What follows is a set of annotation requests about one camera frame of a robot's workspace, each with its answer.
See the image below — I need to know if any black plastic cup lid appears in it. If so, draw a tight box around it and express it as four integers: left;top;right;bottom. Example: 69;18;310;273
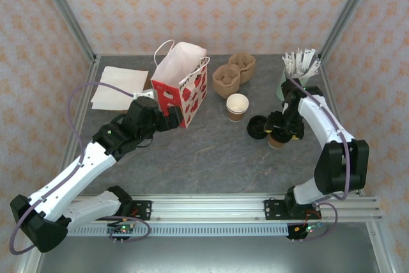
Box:
247;114;268;140
268;130;290;142

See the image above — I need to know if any brown paper coffee cup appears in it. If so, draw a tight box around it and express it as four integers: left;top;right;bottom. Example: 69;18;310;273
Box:
226;93;250;123
267;132;288;150

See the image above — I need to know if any white red printed paper bag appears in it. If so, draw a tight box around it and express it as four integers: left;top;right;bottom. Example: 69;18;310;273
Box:
150;39;212;129

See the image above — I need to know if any brown cardboard box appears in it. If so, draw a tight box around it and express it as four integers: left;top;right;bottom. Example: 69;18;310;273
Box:
92;71;153;114

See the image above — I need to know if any mint green holder cup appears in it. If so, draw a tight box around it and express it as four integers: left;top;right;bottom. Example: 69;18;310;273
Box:
276;67;316;102

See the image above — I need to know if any white paper napkin stack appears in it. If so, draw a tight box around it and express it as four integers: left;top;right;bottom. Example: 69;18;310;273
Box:
91;65;150;111

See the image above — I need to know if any white paper-wrapped straw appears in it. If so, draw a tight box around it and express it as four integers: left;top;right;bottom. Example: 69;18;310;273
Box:
281;56;292;77
300;58;322;81
305;48;318;75
286;51;297;77
302;49;311;75

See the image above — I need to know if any small green circuit board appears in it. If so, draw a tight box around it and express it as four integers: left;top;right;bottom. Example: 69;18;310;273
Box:
107;224;137;235
293;223;322;235

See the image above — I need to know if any grey metal sheet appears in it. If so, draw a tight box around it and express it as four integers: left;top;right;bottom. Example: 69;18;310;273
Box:
33;236;383;273

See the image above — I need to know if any aluminium table side rail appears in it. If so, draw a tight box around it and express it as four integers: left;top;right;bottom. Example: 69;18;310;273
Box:
319;58;396;273
17;55;102;273

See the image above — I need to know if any wide aluminium base rail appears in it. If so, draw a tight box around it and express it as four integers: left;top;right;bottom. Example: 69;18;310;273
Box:
33;193;383;224

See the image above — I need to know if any slotted grey cable duct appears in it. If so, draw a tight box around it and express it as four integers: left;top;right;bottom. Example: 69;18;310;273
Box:
47;224;290;238

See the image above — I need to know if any aluminium frame post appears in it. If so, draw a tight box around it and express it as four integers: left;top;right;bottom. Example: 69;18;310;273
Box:
33;0;98;63
318;0;383;63

